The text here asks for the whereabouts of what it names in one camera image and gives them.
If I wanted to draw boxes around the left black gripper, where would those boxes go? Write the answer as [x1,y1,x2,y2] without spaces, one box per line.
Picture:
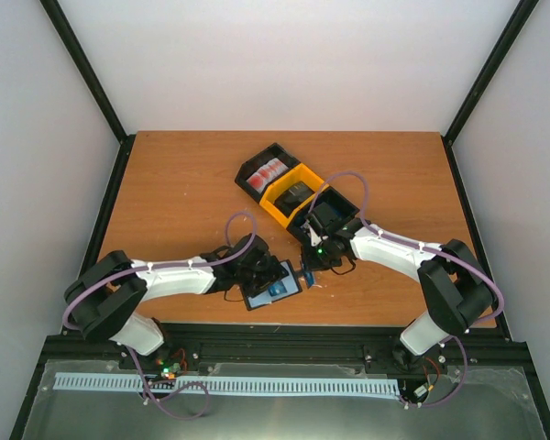
[237,256,290,299]

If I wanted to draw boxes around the black leather card holder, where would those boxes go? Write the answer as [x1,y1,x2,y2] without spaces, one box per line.
[240,259,303,311]

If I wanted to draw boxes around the black bin with blue cards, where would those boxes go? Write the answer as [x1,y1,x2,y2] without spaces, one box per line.
[286,187,359,246]

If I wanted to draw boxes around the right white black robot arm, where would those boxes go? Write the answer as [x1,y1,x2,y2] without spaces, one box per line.
[301,215,504,357]

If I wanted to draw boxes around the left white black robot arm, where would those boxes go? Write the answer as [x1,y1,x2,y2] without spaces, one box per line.
[63,239,297,369]

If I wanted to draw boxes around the black card holders in bin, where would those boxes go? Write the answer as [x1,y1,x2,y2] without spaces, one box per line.
[274,181,314,216]

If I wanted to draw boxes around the stack of red cards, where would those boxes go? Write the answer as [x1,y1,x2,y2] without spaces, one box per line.
[247,158,289,193]

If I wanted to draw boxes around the yellow plastic bin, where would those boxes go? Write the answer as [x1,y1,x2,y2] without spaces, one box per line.
[259,164,324,228]

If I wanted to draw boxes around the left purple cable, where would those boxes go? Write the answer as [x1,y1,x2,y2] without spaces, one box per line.
[61,211,258,421]

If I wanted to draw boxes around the purple cable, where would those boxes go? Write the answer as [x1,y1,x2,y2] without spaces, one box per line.
[61,211,258,421]
[307,171,505,409]

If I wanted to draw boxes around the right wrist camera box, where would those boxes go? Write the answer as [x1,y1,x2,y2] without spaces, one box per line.
[306,202,343,237]

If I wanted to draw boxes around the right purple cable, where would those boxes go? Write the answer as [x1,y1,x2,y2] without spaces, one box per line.
[307,171,505,409]

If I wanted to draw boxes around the black aluminium frame rail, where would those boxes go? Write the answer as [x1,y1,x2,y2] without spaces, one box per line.
[38,324,532,366]

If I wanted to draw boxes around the light blue slotted cable duct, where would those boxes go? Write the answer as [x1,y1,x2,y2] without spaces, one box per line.
[52,372,400,400]

